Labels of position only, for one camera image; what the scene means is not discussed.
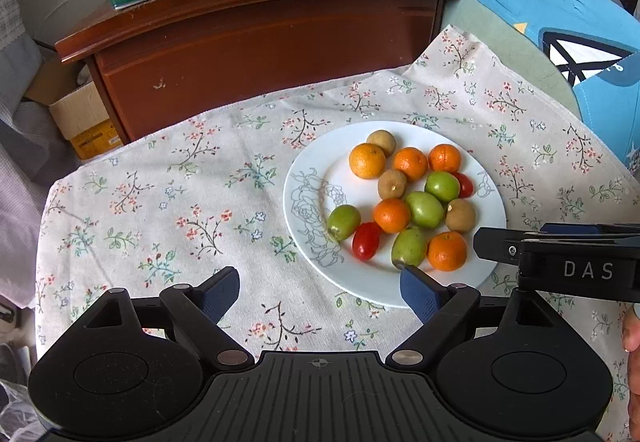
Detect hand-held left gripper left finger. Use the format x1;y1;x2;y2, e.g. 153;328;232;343
65;266;253;371

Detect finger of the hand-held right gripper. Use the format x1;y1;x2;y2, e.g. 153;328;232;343
541;223;640;238
473;227;640;265

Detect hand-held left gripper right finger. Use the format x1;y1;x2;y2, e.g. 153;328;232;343
385;265;581;371

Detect brown kiwi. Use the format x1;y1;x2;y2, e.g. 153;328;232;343
445;198;477;233
377;169;408;199
366;129;397;158

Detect orange mandarin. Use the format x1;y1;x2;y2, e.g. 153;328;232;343
428;143;462;173
348;143;387;180
426;231;468;272
373;197;412;234
392;147;429;182

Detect green jujube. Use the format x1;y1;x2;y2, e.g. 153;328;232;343
327;204;362;242
404;191;446;229
424;171;461;202
390;227;428;270

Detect white plate with line drawing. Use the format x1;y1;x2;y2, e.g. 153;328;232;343
283;121;507;309

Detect red cherry tomato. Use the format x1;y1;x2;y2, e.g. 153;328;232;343
352;221;384;261
452;172;475;199

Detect person's right hand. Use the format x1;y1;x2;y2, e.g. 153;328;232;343
622;305;640;429

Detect floral tablecloth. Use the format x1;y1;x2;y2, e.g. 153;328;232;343
35;25;640;442

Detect pale green cushion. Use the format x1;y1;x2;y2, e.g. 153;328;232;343
440;0;583;123

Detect lilac gingham cloth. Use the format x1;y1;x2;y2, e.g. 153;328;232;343
0;42;83;293

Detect small cardboard box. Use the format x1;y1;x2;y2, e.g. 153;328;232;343
25;62;126;160

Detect clear plastic bag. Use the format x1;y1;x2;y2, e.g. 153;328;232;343
0;377;46;442

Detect brown wooden nightstand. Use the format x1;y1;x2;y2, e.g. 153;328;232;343
54;0;465;143

